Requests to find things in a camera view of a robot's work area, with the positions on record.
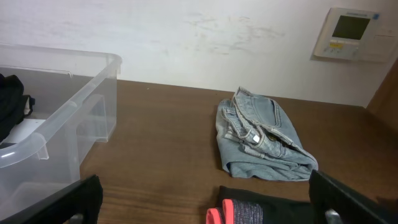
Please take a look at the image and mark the white label in container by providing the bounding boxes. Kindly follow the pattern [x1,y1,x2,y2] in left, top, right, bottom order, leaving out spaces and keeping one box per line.
[1,119,45,144]

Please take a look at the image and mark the clear plastic storage container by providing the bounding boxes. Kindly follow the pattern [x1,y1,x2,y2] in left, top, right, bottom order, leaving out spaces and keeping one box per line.
[1,44,122,219]

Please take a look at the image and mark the black garment with red waistband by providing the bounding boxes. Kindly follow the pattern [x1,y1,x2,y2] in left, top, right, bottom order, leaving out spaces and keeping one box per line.
[206,186,314,224]

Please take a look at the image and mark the light blue folded jeans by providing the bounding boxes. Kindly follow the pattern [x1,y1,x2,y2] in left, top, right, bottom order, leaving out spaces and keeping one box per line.
[215,87,318,182]

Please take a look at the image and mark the wall control panel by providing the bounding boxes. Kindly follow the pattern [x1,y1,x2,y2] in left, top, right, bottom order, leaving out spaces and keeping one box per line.
[313,7,397,62]

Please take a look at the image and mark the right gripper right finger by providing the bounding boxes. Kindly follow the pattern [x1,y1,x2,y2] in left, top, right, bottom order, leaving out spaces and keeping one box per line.
[309,170,397,224]

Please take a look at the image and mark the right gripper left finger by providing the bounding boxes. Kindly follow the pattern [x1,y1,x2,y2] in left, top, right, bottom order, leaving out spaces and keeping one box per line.
[1,175,103,224]

